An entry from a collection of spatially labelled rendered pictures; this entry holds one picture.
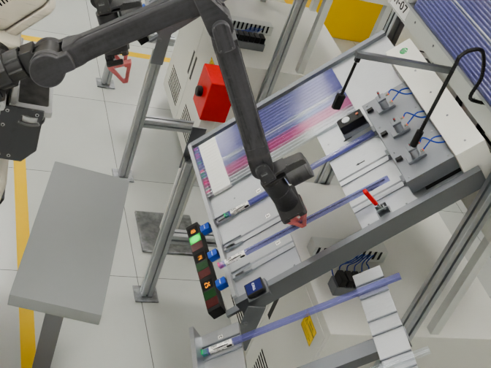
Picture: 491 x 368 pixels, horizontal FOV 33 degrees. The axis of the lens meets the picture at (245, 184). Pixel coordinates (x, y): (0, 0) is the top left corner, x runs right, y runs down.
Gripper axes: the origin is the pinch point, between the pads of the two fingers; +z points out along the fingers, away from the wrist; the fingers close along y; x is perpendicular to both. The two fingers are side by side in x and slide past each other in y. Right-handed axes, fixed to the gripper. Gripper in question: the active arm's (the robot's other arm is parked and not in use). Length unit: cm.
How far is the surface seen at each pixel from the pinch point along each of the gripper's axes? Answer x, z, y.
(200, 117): 23, 21, 88
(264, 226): 10.8, 4.7, 9.7
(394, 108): -35.8, -1.9, 19.3
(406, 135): -34.8, -2.1, 7.7
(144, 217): 70, 62, 102
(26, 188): 103, 29, 116
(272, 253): 11.3, 4.4, -0.5
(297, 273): 6.9, 3.8, -11.3
